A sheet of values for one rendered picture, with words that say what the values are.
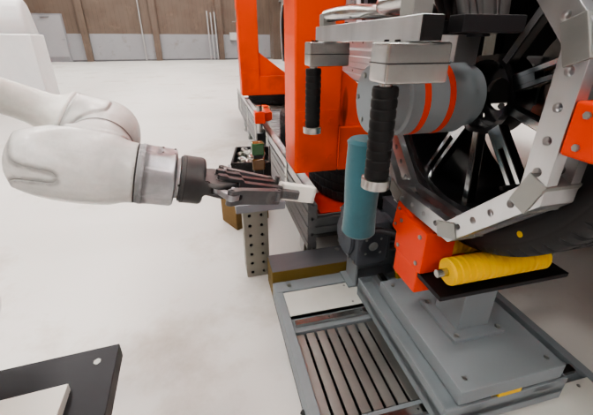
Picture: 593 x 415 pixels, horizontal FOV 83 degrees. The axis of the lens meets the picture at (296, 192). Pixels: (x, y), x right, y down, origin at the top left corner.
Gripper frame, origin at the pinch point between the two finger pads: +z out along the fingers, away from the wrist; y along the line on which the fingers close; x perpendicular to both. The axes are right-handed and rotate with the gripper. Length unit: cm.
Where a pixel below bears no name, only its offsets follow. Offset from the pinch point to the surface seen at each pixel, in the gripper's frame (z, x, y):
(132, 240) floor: -31, 81, 117
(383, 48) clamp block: 0.7, -25.0, -12.4
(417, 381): 46, 47, -6
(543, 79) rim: 33.7, -28.7, -9.7
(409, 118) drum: 16.8, -17.2, -1.8
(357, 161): 19.4, -4.5, 13.8
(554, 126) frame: 23.8, -21.5, -21.4
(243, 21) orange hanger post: 26, -48, 245
